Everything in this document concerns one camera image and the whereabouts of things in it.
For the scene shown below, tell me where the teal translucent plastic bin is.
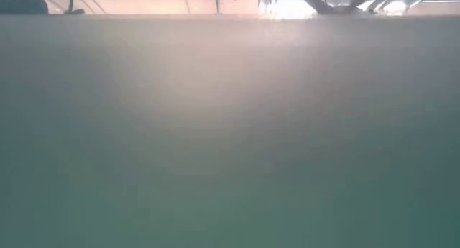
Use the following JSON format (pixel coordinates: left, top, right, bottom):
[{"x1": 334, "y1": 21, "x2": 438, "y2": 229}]
[{"x1": 0, "y1": 13, "x2": 460, "y2": 248}]

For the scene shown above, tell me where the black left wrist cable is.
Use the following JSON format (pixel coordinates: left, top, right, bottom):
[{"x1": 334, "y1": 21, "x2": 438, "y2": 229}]
[{"x1": 63, "y1": 0, "x2": 86, "y2": 16}]

